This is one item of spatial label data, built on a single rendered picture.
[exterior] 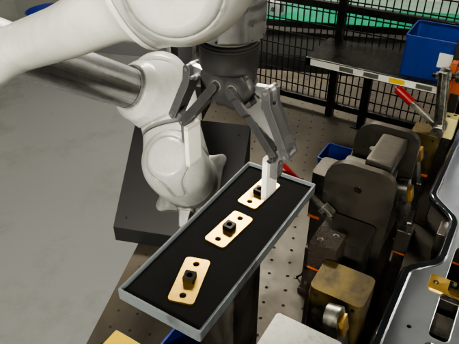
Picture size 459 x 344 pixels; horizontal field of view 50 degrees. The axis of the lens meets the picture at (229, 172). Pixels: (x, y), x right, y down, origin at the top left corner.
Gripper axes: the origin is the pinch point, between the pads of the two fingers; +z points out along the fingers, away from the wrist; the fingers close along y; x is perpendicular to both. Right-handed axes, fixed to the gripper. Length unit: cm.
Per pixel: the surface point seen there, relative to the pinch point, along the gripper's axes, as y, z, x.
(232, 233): 1.0, 11.1, -0.6
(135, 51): -276, 123, 238
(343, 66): -25, 25, 100
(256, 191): -1.3, 10.4, 9.7
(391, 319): 25.2, 27.3, 12.1
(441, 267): 28.6, 27.5, 29.3
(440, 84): 12, 9, 68
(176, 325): 5.1, 11.6, -18.7
